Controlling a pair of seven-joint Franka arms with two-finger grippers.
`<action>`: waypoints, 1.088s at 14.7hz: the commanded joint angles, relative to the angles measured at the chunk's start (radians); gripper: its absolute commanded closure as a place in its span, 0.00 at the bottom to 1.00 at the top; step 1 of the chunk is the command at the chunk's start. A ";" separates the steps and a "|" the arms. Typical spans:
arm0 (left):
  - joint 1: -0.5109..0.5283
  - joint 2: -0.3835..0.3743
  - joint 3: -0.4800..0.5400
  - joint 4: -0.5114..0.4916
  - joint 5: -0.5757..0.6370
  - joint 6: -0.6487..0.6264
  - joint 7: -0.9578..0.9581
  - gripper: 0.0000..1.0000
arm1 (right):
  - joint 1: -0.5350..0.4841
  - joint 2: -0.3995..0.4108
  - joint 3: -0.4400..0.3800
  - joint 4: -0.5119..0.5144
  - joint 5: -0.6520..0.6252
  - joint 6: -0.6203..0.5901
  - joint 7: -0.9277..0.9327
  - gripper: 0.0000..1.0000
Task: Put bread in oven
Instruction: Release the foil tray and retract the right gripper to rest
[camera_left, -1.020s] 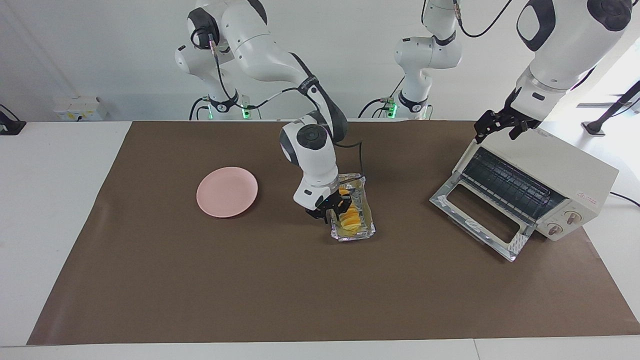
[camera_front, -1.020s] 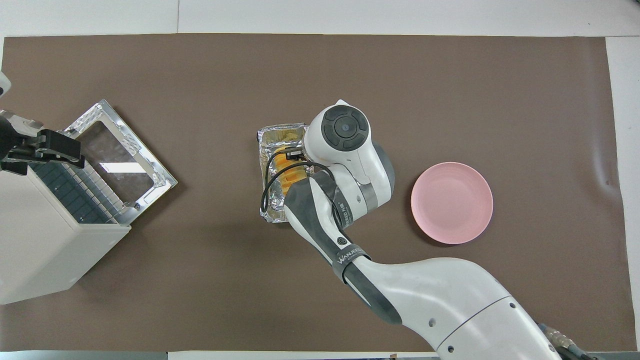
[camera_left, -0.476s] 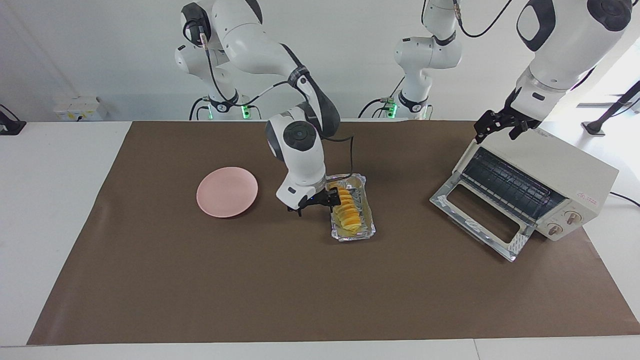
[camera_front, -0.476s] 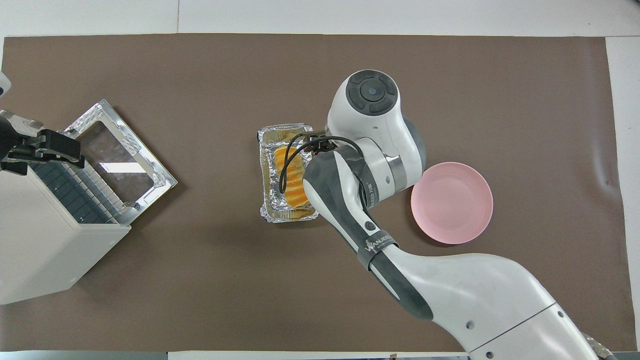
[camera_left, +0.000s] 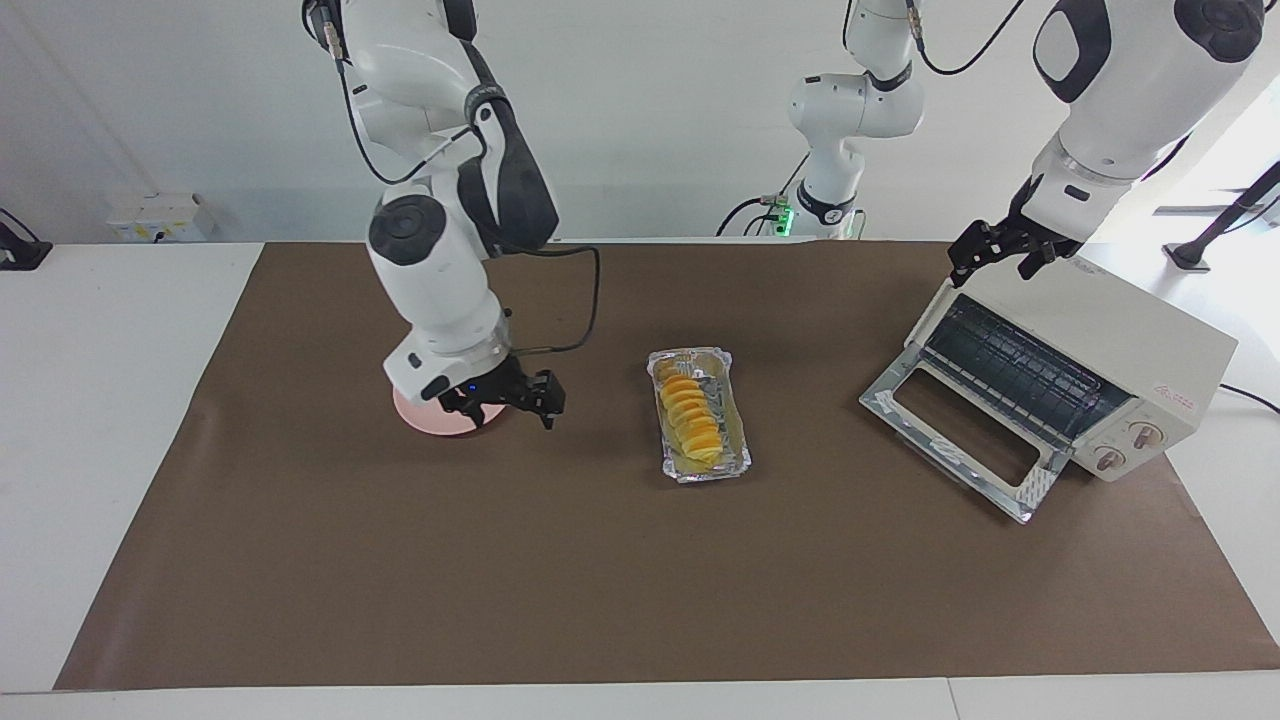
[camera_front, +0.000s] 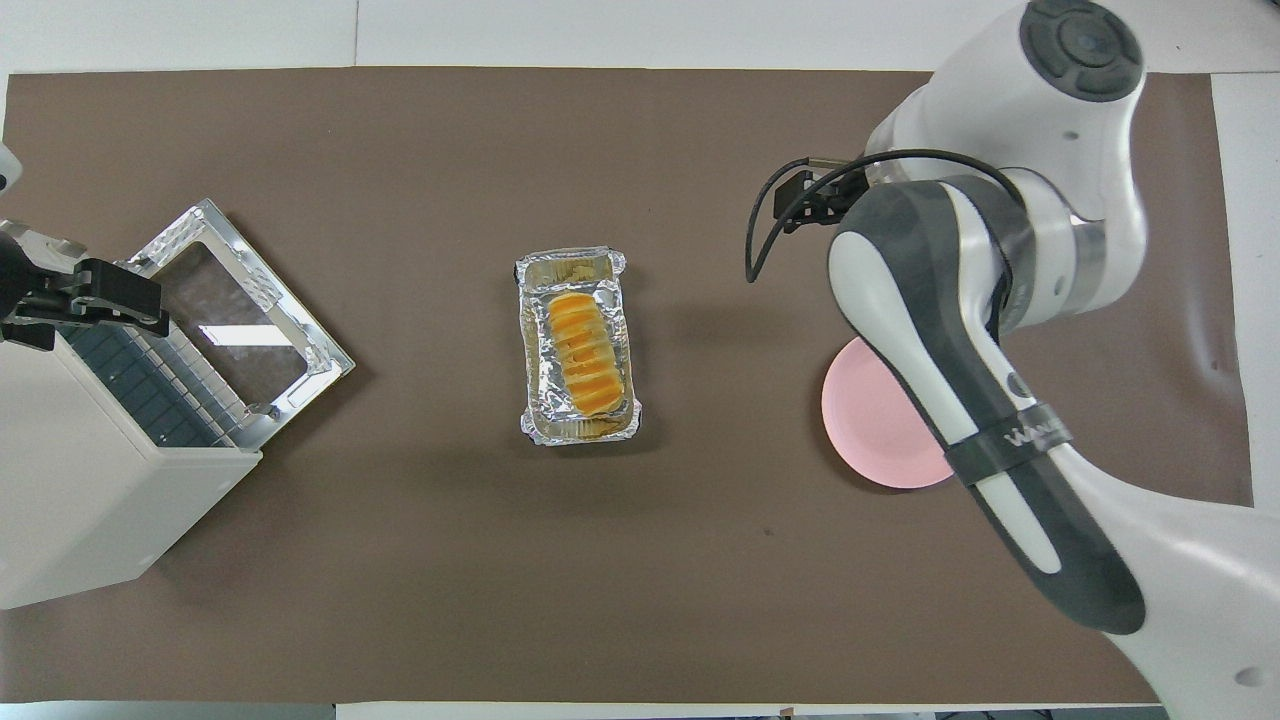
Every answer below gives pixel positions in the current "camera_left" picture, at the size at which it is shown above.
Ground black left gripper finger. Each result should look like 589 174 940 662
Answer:
948 220 1013 289
1018 241 1064 282

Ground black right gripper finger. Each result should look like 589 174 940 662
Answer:
520 368 568 432
437 390 493 425

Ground sliced yellow bread loaf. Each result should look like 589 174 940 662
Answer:
655 362 727 467

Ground aluminium foil tray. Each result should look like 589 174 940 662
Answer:
646 347 754 486

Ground cream toaster oven body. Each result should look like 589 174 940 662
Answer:
905 252 1239 483

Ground glass oven door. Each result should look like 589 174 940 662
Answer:
860 360 1071 525

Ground pink round plate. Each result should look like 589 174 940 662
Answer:
392 385 512 440

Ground brown paper table mat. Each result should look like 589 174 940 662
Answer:
55 240 1280 691

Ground white socket box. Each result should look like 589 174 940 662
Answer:
105 192 217 244

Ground metal oven wire rack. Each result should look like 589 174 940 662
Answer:
922 296 1136 441

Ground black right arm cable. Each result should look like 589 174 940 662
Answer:
325 10 603 357

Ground black camera stand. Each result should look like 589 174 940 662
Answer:
1163 160 1280 273

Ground black left arm base cable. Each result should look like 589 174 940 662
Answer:
715 150 812 239

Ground black oven power cord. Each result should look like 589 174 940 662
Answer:
1218 383 1280 416

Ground black clamp mount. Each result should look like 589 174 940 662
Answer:
0 207 54 272

